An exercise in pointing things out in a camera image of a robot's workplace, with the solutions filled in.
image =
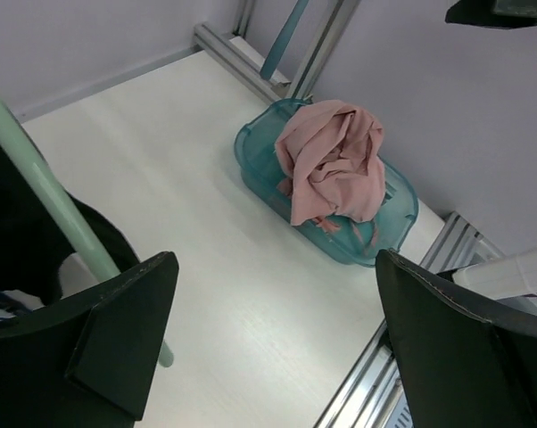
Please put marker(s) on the mint green hanger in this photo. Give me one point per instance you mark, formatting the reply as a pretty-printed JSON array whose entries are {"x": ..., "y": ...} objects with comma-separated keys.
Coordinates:
[{"x": 101, "y": 245}]

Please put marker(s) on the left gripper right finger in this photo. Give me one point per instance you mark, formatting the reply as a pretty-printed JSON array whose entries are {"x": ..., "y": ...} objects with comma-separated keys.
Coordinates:
[{"x": 465, "y": 360}]

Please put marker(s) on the blue-grey plastic hanger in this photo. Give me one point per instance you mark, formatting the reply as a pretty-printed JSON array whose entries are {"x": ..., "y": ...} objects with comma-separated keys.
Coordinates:
[{"x": 282, "y": 40}]

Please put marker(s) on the pink trousers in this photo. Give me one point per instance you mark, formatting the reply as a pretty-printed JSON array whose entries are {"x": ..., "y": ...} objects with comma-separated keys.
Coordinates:
[{"x": 329, "y": 153}]

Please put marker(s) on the blue white patterned trousers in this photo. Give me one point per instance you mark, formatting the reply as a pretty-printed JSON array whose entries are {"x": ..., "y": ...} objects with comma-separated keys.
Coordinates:
[{"x": 16, "y": 303}]

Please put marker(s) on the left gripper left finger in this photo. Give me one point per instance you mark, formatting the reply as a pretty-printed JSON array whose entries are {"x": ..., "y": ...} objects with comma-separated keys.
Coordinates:
[{"x": 89, "y": 359}]

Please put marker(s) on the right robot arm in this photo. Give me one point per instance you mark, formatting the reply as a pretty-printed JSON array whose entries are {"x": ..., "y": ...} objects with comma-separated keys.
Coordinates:
[{"x": 512, "y": 277}]

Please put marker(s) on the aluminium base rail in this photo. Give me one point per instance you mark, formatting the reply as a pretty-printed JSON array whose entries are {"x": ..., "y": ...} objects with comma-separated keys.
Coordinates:
[{"x": 371, "y": 394}]

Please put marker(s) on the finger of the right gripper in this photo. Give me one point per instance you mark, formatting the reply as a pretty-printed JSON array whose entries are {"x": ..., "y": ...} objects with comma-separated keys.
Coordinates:
[{"x": 494, "y": 14}]

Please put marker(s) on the teal plastic basin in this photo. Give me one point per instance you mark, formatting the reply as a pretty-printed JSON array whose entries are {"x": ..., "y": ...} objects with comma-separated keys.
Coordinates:
[{"x": 351, "y": 243}]

